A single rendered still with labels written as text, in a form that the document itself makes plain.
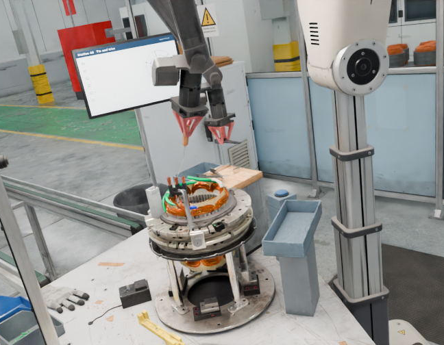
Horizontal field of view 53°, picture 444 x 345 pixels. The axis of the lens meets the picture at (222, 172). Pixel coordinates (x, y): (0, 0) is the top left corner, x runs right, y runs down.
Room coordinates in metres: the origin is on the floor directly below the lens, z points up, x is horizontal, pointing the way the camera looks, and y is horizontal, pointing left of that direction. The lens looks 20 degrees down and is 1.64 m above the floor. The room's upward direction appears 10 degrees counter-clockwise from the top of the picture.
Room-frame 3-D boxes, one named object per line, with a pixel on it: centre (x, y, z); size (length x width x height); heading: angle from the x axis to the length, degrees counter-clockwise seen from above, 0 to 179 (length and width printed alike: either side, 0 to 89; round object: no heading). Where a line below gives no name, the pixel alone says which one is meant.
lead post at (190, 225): (1.10, 0.10, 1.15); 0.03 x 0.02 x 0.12; 32
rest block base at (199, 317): (1.11, 0.11, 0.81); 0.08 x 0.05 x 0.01; 94
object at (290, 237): (1.11, -0.17, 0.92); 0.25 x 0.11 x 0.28; 155
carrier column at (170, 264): (1.16, 0.20, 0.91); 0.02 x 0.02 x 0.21
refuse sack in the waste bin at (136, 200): (2.82, 0.56, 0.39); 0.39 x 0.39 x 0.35
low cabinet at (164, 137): (3.98, 0.18, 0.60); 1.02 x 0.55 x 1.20; 45
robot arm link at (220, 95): (1.58, -0.02, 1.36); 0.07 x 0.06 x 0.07; 98
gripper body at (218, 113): (1.58, -0.03, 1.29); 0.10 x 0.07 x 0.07; 131
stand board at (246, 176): (1.53, -0.01, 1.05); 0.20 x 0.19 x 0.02; 41
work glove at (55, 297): (1.37, 0.63, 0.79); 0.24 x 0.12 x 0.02; 45
